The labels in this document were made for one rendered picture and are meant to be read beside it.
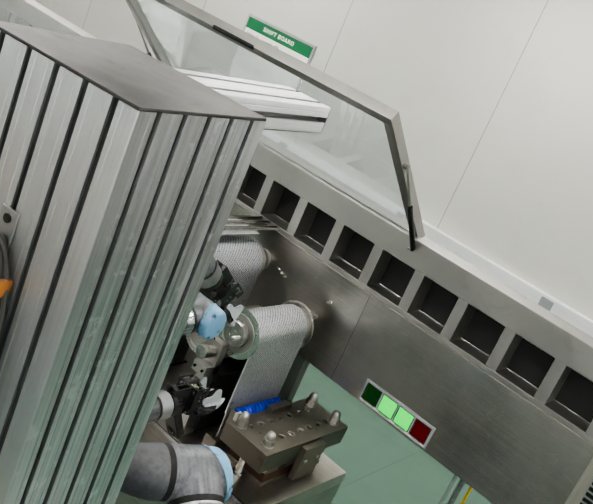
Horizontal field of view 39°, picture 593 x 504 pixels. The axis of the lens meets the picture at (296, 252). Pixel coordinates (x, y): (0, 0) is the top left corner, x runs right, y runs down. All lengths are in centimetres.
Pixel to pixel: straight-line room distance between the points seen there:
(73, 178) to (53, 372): 23
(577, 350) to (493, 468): 40
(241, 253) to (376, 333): 46
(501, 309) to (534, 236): 246
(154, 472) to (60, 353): 76
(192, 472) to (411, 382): 89
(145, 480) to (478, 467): 102
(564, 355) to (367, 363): 59
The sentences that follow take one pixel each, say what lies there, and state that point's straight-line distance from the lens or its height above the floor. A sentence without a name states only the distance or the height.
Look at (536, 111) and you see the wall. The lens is 476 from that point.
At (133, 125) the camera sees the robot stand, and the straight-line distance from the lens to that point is 87.
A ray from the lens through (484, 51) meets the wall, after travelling 493.
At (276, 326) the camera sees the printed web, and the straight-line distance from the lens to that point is 236.
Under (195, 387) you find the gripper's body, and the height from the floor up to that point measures 115.
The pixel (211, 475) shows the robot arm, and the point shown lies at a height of 124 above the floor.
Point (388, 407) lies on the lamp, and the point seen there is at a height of 119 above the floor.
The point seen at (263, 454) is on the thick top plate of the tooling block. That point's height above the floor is 103.
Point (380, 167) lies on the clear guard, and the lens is 225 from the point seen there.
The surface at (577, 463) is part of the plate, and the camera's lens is 228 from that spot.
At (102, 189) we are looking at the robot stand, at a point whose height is 193.
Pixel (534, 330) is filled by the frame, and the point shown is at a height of 161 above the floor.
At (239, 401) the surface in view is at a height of 105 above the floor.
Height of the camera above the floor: 222
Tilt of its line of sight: 18 degrees down
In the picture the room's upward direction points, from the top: 23 degrees clockwise
